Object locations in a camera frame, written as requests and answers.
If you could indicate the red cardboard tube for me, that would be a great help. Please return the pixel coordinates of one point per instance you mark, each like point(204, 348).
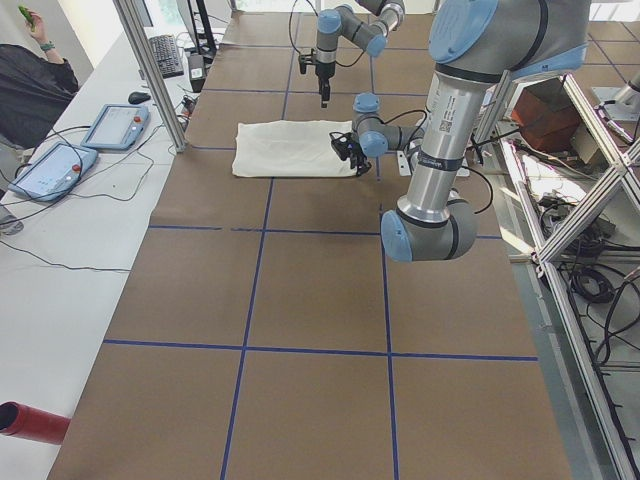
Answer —
point(29, 423)

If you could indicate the black power adapter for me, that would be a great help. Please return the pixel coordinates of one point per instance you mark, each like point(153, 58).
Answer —
point(196, 72)

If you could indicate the far blue teach pendant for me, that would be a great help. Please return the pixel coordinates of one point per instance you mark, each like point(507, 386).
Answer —
point(117, 127)

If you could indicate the black keyboard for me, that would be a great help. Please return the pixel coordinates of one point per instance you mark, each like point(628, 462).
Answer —
point(167, 56)

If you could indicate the white camera pedestal column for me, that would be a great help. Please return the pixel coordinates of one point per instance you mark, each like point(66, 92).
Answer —
point(410, 157)

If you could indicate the cream long-sleeve cat shirt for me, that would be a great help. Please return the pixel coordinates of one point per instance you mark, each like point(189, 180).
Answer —
point(290, 149)

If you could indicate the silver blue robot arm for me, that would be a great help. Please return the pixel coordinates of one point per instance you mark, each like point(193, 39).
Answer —
point(341, 22)
point(472, 44)

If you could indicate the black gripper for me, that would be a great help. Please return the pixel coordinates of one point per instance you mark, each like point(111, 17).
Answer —
point(356, 151)
point(324, 74)

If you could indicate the black computer mouse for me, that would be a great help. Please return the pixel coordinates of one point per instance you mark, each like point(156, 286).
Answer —
point(138, 97)

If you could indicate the blue teach pendant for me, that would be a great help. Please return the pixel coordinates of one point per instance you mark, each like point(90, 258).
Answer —
point(55, 173)
point(117, 127)

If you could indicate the aluminium frame post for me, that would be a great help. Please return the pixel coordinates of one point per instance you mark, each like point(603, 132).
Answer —
point(134, 30)

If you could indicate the near blue teach pendant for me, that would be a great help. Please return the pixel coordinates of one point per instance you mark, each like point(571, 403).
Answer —
point(55, 173)

